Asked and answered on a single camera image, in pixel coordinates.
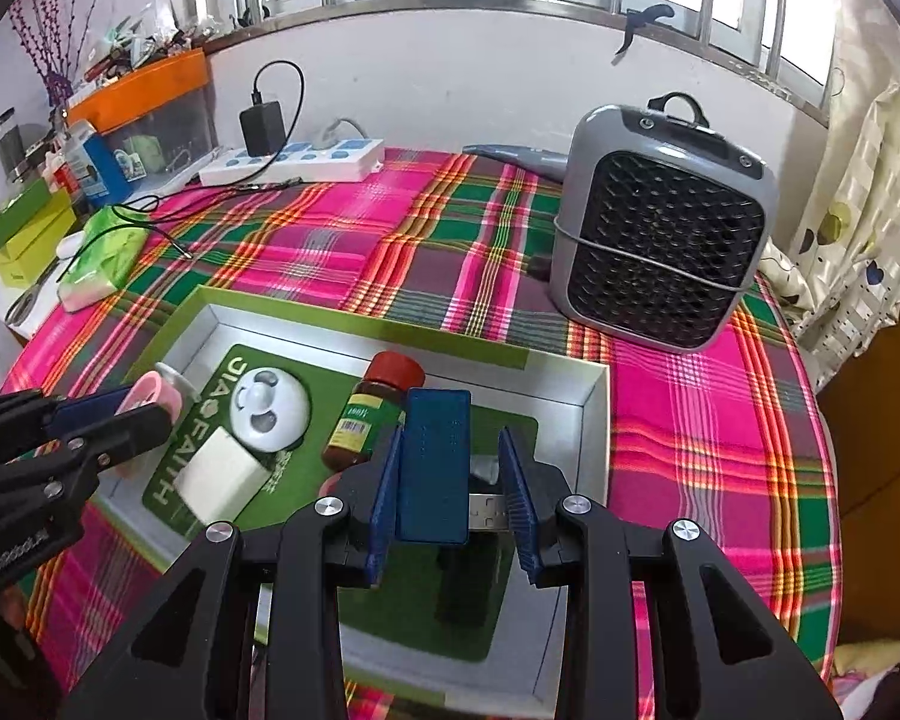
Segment grey desktop fan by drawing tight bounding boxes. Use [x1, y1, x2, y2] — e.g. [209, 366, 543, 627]
[547, 92, 779, 353]

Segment yellow-green cardboard box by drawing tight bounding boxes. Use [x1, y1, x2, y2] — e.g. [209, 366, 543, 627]
[0, 206, 80, 287]

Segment black power adapter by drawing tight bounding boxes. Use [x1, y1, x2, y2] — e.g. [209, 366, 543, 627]
[240, 100, 286, 158]

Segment orange lidded storage bin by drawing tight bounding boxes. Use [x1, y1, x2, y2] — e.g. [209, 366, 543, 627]
[64, 47, 218, 173]

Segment wooden cabinet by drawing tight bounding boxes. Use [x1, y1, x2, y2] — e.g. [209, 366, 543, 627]
[814, 300, 900, 646]

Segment black adapter cable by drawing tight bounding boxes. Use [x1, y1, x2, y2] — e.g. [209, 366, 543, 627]
[251, 60, 306, 158]

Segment grey plastic handle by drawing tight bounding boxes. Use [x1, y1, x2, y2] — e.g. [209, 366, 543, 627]
[461, 142, 571, 181]

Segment pink plaid tablecloth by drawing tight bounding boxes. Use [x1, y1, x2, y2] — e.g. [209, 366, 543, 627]
[0, 146, 845, 720]

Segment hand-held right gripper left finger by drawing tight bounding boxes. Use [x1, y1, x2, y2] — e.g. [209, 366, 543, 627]
[60, 424, 406, 720]

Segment patterned cream curtain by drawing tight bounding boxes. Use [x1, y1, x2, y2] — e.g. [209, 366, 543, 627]
[784, 52, 900, 391]

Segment purple flower branches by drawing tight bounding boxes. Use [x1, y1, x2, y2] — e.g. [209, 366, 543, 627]
[7, 0, 125, 110]

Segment blue translucent USB stick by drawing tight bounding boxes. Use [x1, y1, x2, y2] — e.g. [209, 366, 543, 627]
[395, 388, 512, 545]

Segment green tissue packet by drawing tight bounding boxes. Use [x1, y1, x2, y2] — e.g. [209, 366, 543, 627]
[56, 206, 155, 312]

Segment green printed card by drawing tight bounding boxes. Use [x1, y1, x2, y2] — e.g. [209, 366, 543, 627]
[142, 343, 541, 662]

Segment metal window grille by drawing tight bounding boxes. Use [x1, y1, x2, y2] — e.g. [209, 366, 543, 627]
[180, 0, 833, 121]

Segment white power strip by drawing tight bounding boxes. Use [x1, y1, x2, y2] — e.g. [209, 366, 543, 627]
[197, 136, 386, 187]

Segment white charger cube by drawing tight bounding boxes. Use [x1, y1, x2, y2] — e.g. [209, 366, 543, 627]
[174, 427, 269, 524]

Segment white panda face gadget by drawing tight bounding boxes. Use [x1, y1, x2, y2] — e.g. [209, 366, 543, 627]
[238, 367, 312, 452]

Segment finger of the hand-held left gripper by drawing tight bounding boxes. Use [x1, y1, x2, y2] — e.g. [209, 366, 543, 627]
[0, 403, 173, 511]
[0, 388, 137, 458]

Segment white tray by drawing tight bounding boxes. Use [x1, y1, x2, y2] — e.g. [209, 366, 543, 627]
[0, 270, 68, 338]

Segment thin black cable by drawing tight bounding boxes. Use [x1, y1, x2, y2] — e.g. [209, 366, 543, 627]
[109, 178, 305, 260]

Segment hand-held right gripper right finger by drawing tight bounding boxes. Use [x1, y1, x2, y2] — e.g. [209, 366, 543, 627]
[497, 426, 845, 720]

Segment blue carton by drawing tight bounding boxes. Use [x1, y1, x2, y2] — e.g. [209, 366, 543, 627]
[64, 120, 151, 203]

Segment green and white cardboard box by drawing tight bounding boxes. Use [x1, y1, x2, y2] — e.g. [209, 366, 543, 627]
[94, 285, 612, 720]

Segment dark glass jar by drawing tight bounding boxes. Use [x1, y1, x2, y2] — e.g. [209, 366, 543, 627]
[0, 109, 27, 181]

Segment black window hook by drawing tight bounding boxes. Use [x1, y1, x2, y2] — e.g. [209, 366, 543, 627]
[613, 2, 677, 56]

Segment patterned cream pillow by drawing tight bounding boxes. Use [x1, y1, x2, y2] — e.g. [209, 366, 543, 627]
[754, 236, 815, 308]

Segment brown medicine bottle red cap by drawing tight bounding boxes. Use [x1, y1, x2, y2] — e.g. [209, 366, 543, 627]
[321, 351, 426, 475]

